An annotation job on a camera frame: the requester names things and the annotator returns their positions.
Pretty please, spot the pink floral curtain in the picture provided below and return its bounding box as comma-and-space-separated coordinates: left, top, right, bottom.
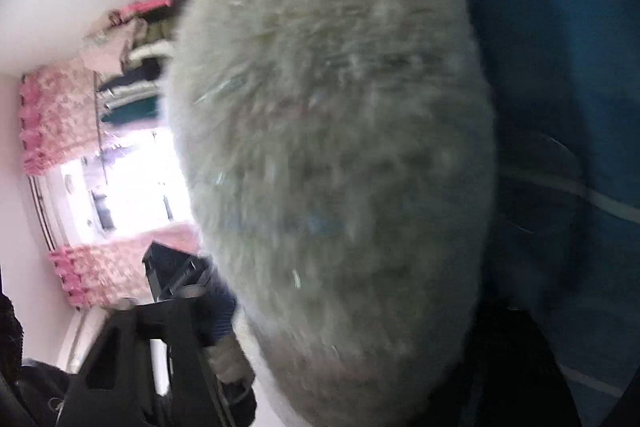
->
47, 226, 202, 309
20, 59, 110, 178

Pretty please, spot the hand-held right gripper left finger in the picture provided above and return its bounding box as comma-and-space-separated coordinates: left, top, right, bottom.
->
57, 282, 238, 427

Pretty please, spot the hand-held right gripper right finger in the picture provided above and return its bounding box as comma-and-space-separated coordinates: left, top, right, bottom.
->
450, 304, 582, 427

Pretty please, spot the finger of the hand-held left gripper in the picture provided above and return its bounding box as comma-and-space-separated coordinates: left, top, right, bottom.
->
142, 242, 214, 304

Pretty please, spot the bright window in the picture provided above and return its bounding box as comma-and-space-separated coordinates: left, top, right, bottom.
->
59, 127, 197, 244

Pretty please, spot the blue striped bedsheet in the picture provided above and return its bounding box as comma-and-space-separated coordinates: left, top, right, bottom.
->
415, 0, 637, 427

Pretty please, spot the white fuzzy cardigan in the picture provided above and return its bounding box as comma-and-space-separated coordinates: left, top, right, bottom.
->
167, 0, 498, 427

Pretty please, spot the rack of hanging clothes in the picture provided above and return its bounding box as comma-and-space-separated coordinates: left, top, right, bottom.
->
80, 0, 188, 125

